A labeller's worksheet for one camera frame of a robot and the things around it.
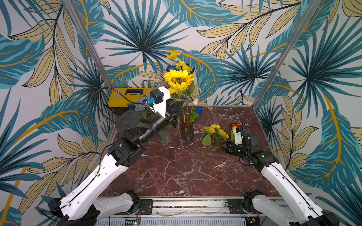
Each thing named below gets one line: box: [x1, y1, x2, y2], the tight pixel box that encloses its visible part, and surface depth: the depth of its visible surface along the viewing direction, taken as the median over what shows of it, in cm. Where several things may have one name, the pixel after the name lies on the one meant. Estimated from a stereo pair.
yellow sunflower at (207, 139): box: [201, 126, 216, 169], surface depth 97 cm
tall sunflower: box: [164, 69, 195, 96], surface depth 43 cm
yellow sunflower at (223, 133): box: [217, 128, 230, 139], surface depth 99 cm
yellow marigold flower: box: [210, 124, 221, 130], surface depth 102 cm
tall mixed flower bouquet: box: [164, 50, 203, 124], surface depth 72 cm
